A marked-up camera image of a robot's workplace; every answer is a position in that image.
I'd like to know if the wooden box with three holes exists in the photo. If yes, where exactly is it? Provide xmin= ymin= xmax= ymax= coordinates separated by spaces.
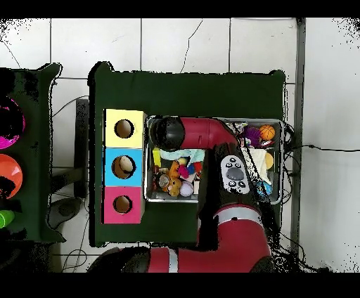
xmin=101 ymin=108 xmax=147 ymax=225

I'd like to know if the small white baseball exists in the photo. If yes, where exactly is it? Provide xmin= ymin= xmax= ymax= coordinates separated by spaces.
xmin=179 ymin=181 xmax=195 ymax=197

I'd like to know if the mint muslin cloth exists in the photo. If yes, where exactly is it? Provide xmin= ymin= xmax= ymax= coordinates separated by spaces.
xmin=160 ymin=148 xmax=206 ymax=164

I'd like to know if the small orange basketball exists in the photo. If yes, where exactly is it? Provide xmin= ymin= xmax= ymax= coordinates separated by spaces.
xmin=259 ymin=124 xmax=276 ymax=141

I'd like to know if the dark green table cloth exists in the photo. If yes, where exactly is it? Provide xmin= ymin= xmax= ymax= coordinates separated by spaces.
xmin=88 ymin=60 xmax=286 ymax=248
xmin=0 ymin=63 xmax=65 ymax=244

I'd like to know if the purple spiky rubber ball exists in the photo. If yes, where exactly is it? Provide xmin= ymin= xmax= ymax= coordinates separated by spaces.
xmin=243 ymin=126 xmax=262 ymax=148

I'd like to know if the orange plastic bowl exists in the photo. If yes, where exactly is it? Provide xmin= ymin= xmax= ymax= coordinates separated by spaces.
xmin=0 ymin=153 xmax=24 ymax=200

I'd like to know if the green plastic cup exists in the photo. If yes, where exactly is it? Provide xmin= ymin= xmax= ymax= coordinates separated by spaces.
xmin=0 ymin=209 xmax=15 ymax=231

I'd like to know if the grey metal rail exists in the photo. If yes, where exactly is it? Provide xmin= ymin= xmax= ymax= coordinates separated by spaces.
xmin=289 ymin=18 xmax=307 ymax=273

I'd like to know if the shallow mesh bin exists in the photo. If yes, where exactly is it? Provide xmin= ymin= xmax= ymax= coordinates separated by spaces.
xmin=143 ymin=115 xmax=285 ymax=205

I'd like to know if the colourful patterned cloth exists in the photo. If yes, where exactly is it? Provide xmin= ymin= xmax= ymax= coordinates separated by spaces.
xmin=226 ymin=121 xmax=254 ymax=148

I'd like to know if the black drink can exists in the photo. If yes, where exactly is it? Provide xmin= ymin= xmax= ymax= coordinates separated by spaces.
xmin=155 ymin=171 xmax=171 ymax=190

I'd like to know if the blue globe ball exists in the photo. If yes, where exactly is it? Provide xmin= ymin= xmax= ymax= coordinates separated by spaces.
xmin=255 ymin=181 xmax=273 ymax=197

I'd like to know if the magenta plastic bowl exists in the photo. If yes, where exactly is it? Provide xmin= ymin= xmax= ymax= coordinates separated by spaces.
xmin=0 ymin=96 xmax=26 ymax=150

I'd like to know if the orange plush toy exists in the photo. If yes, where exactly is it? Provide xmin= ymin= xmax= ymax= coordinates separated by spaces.
xmin=167 ymin=176 xmax=182 ymax=197

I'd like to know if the black cable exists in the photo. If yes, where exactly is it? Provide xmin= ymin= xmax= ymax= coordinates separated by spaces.
xmin=292 ymin=143 xmax=360 ymax=153

